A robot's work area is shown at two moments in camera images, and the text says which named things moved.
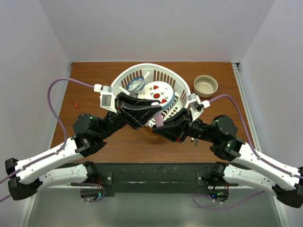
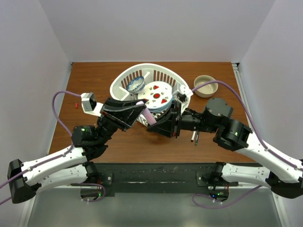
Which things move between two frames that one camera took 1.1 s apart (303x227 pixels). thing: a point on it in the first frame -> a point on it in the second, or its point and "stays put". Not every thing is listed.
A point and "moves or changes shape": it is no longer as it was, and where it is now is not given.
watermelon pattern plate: (158, 90) stays put
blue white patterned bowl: (136, 85) stays put
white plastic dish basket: (151, 72) stays put
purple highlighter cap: (155, 103) moves or changes shape
